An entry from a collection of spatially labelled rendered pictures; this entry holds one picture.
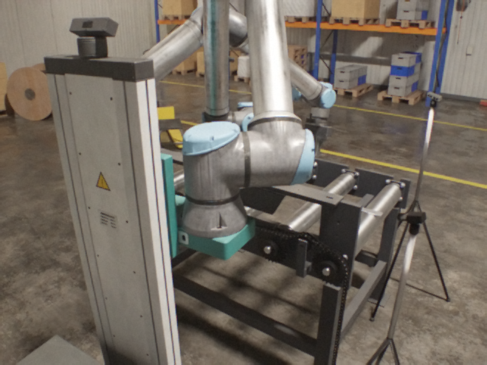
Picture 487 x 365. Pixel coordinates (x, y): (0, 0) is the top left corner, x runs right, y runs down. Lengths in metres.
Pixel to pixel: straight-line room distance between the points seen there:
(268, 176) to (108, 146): 0.41
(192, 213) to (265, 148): 0.26
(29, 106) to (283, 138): 7.55
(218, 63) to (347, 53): 9.92
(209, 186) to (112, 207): 0.28
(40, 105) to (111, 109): 7.25
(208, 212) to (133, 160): 0.23
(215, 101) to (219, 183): 0.51
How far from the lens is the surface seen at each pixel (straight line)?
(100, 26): 1.01
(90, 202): 1.20
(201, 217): 1.05
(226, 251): 1.06
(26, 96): 8.34
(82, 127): 1.11
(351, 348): 2.66
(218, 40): 1.37
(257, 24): 1.18
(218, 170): 1.00
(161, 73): 1.54
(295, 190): 1.72
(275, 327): 2.23
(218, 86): 1.43
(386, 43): 10.90
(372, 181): 2.65
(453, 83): 10.63
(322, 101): 1.77
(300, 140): 1.04
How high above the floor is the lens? 1.89
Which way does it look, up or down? 24 degrees down
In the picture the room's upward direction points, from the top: straight up
